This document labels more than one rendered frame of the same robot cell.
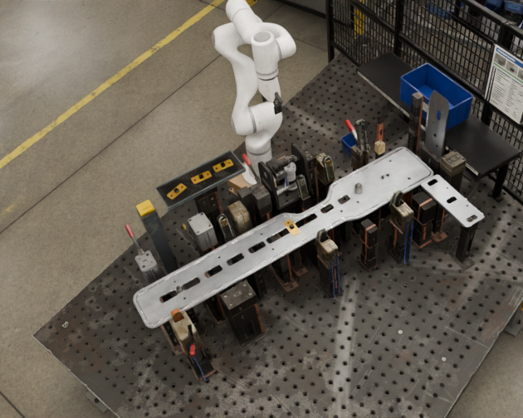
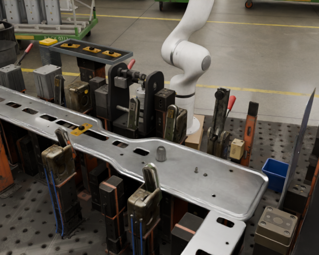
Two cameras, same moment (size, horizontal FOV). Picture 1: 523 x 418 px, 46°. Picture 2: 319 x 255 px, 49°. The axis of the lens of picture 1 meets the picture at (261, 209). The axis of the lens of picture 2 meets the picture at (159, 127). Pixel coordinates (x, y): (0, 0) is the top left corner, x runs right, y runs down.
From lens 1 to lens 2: 211 cm
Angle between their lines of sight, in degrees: 43
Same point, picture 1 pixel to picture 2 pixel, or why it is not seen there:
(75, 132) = (206, 94)
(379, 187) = (177, 173)
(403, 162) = (239, 182)
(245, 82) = (189, 7)
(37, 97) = (218, 74)
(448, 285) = not seen: outside the picture
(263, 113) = (186, 47)
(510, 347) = not seen: outside the picture
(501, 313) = not seen: outside the picture
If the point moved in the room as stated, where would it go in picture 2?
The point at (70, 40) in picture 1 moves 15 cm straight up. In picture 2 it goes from (271, 66) to (273, 55)
